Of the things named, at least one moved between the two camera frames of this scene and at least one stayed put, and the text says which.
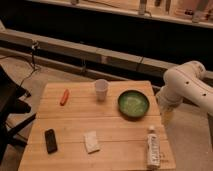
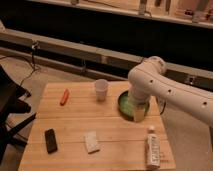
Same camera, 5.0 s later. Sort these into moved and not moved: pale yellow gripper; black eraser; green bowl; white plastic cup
Moved: pale yellow gripper
Not moved: black eraser; white plastic cup; green bowl
